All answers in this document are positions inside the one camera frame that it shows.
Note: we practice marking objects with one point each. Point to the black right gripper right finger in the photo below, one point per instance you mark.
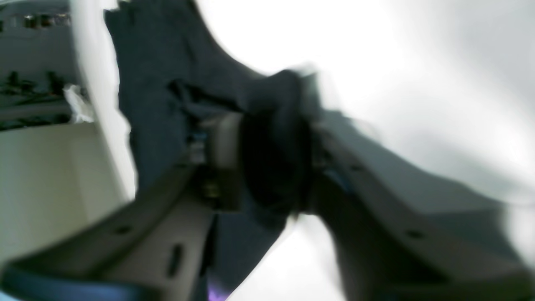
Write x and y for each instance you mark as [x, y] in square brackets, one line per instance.
[402, 234]

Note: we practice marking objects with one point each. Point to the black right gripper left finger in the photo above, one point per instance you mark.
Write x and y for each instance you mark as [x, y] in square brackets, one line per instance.
[151, 249]

